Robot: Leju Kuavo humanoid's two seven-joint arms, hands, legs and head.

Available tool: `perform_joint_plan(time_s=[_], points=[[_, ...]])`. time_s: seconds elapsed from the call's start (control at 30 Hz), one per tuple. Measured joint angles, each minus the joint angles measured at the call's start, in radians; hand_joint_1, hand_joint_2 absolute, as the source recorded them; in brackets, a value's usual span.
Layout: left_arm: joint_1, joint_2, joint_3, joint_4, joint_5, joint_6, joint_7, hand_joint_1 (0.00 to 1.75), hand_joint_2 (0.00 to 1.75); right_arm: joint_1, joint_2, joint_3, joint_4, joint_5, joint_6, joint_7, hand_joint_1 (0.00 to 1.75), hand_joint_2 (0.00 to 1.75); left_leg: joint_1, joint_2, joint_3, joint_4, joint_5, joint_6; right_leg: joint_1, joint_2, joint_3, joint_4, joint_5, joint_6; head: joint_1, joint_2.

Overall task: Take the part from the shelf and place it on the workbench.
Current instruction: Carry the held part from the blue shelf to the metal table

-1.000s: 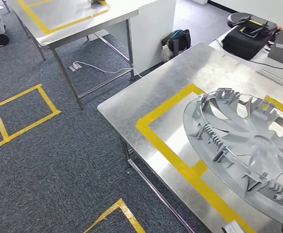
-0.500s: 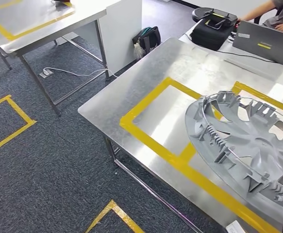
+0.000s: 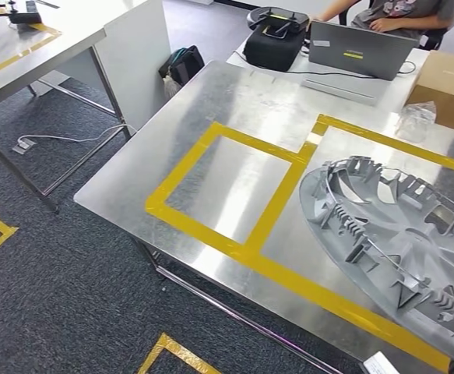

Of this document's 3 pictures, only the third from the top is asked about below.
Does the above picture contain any white socket cable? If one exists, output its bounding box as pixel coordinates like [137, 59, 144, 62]
[16, 122, 138, 146]

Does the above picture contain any steel top workbench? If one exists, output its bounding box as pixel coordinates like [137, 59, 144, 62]
[73, 59, 454, 374]

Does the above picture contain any grey laptop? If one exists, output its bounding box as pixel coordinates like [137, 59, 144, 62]
[308, 20, 419, 82]

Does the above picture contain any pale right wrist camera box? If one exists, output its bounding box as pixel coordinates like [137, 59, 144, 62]
[362, 351, 401, 374]

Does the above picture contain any black backpack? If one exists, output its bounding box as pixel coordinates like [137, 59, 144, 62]
[157, 44, 206, 100]

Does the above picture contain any black carry case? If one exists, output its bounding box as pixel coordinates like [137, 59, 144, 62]
[243, 23, 307, 73]

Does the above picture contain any black controller with antennas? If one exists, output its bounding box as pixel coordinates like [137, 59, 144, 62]
[247, 5, 310, 41]

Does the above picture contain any grey plastic wheel hubcap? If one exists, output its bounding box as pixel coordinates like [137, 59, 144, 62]
[299, 154, 454, 369]

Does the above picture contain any black desktop device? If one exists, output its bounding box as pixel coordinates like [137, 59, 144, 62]
[0, 0, 61, 26]

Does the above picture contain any yellow table tape outline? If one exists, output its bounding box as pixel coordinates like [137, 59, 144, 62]
[0, 5, 62, 83]

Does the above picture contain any flat silver device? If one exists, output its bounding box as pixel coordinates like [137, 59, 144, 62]
[299, 73, 391, 108]

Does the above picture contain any steel legged table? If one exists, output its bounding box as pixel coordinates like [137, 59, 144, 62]
[0, 0, 150, 213]

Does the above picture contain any clear plastic bag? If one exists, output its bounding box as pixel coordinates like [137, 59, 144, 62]
[396, 101, 437, 144]

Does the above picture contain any brown cardboard box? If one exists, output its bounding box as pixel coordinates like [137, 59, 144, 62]
[403, 50, 454, 132]

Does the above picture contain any person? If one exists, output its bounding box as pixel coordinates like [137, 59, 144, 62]
[308, 0, 454, 41]

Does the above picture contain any white desk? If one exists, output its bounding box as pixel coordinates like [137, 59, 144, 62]
[225, 37, 454, 138]

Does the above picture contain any grey floor socket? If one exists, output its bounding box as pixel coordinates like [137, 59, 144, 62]
[12, 137, 37, 156]

